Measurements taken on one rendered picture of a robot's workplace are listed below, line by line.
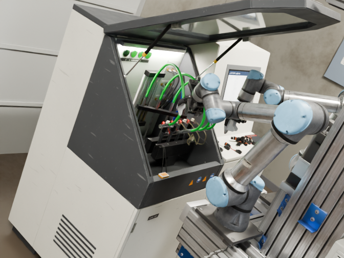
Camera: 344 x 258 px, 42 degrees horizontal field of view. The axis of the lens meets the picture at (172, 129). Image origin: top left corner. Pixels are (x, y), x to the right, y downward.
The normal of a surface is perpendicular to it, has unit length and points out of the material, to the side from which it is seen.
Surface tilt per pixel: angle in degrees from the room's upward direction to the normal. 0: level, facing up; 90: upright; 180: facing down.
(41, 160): 90
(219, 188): 97
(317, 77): 90
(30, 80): 90
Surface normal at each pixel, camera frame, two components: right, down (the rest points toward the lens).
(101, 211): -0.60, 0.07
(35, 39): 0.62, 0.51
